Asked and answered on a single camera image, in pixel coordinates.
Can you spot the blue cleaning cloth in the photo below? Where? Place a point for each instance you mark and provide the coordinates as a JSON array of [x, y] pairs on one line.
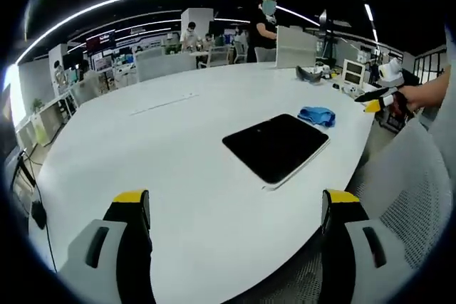
[[317, 115]]

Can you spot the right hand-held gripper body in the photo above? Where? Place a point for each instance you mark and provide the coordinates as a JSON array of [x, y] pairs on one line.
[[392, 70]]

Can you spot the person's grey shirt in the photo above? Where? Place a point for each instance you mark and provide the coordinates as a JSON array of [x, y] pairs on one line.
[[447, 133]]

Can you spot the dark curved object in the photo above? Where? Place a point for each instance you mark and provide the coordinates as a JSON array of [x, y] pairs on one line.
[[309, 75]]

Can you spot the person's right hand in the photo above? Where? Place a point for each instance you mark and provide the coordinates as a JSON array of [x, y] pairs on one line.
[[415, 97]]

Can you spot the white mesh office chair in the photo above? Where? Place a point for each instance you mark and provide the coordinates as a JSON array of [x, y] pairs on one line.
[[402, 193]]

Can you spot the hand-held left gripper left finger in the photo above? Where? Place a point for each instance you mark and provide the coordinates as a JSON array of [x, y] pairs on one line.
[[107, 247]]

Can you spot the green potted plant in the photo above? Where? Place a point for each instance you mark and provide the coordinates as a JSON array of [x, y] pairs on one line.
[[37, 105]]

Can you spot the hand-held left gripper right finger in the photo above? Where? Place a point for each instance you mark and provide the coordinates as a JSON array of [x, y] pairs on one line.
[[360, 247]]

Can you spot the white box device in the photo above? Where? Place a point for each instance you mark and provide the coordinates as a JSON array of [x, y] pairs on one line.
[[353, 72]]

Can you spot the grey desk partition panel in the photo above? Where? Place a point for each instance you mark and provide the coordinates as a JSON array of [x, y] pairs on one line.
[[295, 47]]

